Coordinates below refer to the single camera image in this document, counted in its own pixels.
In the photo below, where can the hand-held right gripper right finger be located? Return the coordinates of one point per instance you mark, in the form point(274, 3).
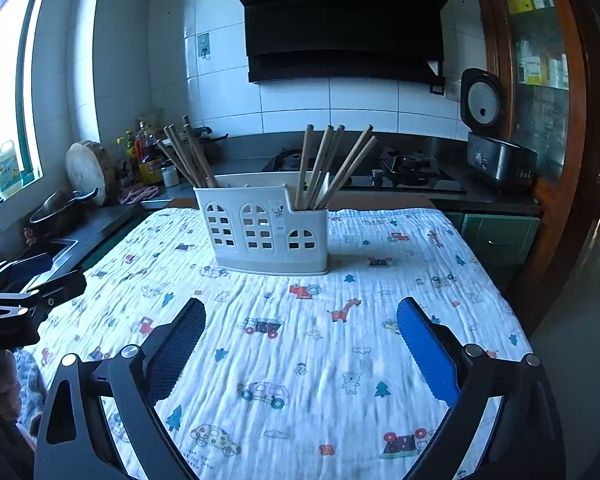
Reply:
point(425, 350)

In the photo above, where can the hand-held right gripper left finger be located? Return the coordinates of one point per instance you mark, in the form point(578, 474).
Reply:
point(180, 350)

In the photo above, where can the white plastic chopstick holder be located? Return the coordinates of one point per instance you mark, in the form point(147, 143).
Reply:
point(240, 260)

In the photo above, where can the dark wooden chopstick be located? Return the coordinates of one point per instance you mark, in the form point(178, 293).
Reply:
point(190, 157)
point(184, 157)
point(200, 152)
point(176, 164)

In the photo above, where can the light wooden chopstick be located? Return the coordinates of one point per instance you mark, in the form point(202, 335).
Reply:
point(352, 170)
point(305, 165)
point(327, 165)
point(346, 165)
point(319, 165)

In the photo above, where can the person's left hand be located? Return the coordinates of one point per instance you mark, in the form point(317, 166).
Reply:
point(5, 385)

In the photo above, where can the kitchen sink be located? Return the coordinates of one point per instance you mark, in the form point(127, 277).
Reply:
point(45, 255)

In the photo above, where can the patterned clothing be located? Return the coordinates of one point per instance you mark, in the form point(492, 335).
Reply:
point(29, 385)

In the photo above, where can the detergent bottle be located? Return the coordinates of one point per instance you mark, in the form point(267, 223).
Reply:
point(7, 167)

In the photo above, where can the round wooden cutting board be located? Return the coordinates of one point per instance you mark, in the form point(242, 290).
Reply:
point(87, 170)

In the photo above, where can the white printed blanket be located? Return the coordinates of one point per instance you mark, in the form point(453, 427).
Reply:
point(300, 340)

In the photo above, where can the pink woven trivet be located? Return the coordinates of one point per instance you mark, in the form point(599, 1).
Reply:
point(139, 193)

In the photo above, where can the green base cabinet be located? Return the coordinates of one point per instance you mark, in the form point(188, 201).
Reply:
point(500, 240)

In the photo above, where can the yellow container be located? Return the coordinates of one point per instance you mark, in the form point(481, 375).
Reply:
point(150, 173)

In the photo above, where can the yellow-capped bottle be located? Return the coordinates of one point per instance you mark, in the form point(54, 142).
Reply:
point(120, 155)

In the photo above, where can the small white cup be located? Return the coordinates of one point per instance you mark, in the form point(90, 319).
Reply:
point(170, 176)

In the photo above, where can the green-capped bottle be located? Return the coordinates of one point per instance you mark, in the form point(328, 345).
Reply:
point(129, 147)

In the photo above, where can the black gas stove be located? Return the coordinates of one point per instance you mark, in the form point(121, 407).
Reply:
point(410, 170)

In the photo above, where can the window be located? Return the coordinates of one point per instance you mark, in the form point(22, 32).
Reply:
point(0, 85)

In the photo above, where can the rice cooker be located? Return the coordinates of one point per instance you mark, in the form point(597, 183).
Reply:
point(495, 155)

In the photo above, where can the pot with lid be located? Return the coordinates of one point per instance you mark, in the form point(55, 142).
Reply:
point(205, 134)

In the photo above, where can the wooden cabinet with glass door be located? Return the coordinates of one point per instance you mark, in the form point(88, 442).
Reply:
point(535, 85)

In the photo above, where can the black range hood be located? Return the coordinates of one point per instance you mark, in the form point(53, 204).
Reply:
point(340, 15)

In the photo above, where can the dark wall socket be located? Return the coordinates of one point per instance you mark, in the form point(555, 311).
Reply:
point(436, 89)

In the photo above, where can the white wall socket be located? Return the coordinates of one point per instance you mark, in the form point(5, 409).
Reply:
point(452, 89)

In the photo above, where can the grey wall fixture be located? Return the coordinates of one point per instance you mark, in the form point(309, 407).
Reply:
point(203, 45)

